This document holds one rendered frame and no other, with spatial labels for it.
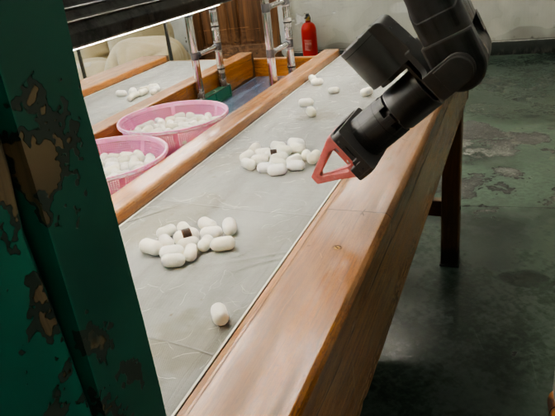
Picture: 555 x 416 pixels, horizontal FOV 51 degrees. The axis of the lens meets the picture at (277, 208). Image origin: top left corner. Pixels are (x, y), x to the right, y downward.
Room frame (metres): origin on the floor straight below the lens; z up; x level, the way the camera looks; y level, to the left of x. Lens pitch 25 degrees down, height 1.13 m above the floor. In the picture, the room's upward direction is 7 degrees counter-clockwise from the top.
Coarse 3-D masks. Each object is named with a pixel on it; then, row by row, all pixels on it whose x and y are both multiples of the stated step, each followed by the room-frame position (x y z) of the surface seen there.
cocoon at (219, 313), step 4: (216, 304) 0.56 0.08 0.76; (220, 304) 0.56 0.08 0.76; (212, 308) 0.55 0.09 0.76; (216, 308) 0.55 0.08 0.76; (220, 308) 0.55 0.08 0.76; (224, 308) 0.55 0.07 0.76; (212, 312) 0.55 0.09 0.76; (216, 312) 0.54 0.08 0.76; (220, 312) 0.54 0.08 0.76; (224, 312) 0.54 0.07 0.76; (212, 316) 0.54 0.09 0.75; (216, 316) 0.54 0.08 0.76; (220, 316) 0.54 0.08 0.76; (224, 316) 0.54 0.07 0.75; (228, 316) 0.54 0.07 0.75; (216, 320) 0.53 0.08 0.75; (220, 320) 0.53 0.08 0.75; (224, 320) 0.53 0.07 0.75; (216, 324) 0.54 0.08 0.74; (220, 324) 0.53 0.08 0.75; (224, 324) 0.54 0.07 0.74
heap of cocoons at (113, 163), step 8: (128, 152) 1.20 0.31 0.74; (136, 152) 1.19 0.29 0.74; (104, 160) 1.19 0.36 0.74; (112, 160) 1.17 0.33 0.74; (120, 160) 1.17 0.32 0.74; (128, 160) 1.17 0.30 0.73; (136, 160) 1.15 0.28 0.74; (144, 160) 1.17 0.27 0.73; (152, 160) 1.14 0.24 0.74; (104, 168) 1.12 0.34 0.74; (112, 168) 1.10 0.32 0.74; (120, 168) 1.12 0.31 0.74; (128, 168) 1.12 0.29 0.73
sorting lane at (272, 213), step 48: (288, 96) 1.53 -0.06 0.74; (336, 96) 1.48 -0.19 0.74; (240, 144) 1.17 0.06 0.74; (192, 192) 0.94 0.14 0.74; (240, 192) 0.91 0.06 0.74; (288, 192) 0.89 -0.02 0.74; (240, 240) 0.74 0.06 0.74; (288, 240) 0.72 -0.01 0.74; (144, 288) 0.64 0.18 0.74; (192, 288) 0.63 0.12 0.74; (240, 288) 0.61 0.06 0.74; (192, 336) 0.53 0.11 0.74; (192, 384) 0.45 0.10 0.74
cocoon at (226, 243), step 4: (224, 236) 0.72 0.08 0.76; (228, 236) 0.72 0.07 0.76; (212, 240) 0.71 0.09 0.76; (216, 240) 0.71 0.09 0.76; (220, 240) 0.71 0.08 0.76; (224, 240) 0.71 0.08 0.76; (228, 240) 0.71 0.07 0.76; (232, 240) 0.71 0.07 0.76; (212, 244) 0.71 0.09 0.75; (216, 244) 0.71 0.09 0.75; (220, 244) 0.71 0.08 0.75; (224, 244) 0.71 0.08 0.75; (228, 244) 0.71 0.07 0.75; (232, 244) 0.71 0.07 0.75; (212, 248) 0.71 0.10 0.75; (216, 248) 0.71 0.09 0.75; (220, 248) 0.71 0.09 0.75; (224, 248) 0.71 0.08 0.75; (228, 248) 0.71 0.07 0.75
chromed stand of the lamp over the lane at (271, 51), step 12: (264, 0) 1.62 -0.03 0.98; (288, 0) 1.76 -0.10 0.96; (264, 12) 1.62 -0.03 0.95; (288, 12) 1.76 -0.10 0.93; (264, 24) 1.63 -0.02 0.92; (288, 24) 1.76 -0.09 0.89; (264, 36) 1.63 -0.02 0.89; (288, 36) 1.76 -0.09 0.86; (276, 48) 1.67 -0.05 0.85; (288, 48) 1.76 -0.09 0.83; (288, 60) 1.76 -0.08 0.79; (276, 72) 1.63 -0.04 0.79; (288, 72) 1.77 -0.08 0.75
